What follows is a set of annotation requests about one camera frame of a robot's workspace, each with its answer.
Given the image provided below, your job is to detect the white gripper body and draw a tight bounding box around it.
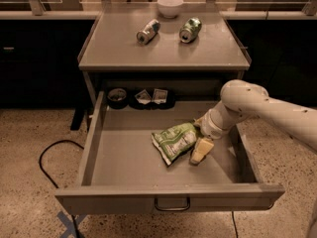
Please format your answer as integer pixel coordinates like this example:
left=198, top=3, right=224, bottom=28
left=200, top=101, right=239, bottom=139

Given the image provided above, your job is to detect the green jalapeno chip bag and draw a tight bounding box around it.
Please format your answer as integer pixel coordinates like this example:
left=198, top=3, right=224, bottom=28
left=152, top=123, right=199, bottom=167

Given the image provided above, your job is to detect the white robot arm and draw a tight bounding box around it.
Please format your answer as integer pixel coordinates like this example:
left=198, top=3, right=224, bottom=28
left=190, top=79, right=317, bottom=165

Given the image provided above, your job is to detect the open grey top drawer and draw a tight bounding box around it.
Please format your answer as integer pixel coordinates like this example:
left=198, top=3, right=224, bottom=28
left=54, top=89, right=285, bottom=216

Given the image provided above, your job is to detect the grey counter cabinet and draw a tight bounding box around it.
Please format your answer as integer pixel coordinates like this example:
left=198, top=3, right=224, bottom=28
left=79, top=3, right=250, bottom=130

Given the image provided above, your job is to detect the black tray with packets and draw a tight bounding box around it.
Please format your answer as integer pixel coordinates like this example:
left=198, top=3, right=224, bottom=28
left=128, top=88, right=175, bottom=110

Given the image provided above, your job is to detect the black round container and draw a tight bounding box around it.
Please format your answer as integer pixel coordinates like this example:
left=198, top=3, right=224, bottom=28
left=107, top=88, right=128, bottom=109

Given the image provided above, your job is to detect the green soda can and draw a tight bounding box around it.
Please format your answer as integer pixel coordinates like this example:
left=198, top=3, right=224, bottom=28
left=179, top=17, right=202, bottom=44

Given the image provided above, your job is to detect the silver soda can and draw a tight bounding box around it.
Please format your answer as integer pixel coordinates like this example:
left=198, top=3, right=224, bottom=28
left=137, top=19, right=160, bottom=45

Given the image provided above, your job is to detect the white ceramic bowl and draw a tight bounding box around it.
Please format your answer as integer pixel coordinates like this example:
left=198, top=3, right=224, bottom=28
left=158, top=0, right=183, bottom=18

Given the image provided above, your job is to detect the blue tape cross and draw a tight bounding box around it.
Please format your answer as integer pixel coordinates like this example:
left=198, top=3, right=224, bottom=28
left=56, top=211, right=85, bottom=238

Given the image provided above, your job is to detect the metal drawer handle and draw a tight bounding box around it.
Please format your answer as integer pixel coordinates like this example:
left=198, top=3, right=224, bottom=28
left=155, top=197, right=190, bottom=212

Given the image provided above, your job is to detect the thin black cable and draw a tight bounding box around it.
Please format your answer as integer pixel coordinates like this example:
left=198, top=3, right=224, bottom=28
left=231, top=210, right=240, bottom=238

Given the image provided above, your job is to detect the black floor cable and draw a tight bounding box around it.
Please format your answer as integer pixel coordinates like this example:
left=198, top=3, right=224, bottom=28
left=39, top=139, right=85, bottom=238

